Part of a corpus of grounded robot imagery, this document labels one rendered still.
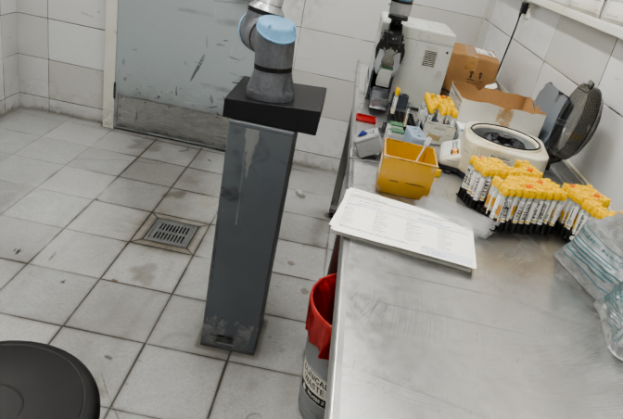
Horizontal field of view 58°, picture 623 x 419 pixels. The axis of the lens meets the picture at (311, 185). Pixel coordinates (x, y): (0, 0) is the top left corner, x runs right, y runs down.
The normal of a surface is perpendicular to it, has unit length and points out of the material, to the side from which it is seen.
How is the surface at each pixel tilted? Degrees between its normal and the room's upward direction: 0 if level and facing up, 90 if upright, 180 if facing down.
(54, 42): 90
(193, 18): 90
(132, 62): 90
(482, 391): 0
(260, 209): 90
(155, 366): 0
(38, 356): 1
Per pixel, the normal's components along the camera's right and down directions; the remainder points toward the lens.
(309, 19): -0.09, 0.41
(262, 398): 0.18, -0.89
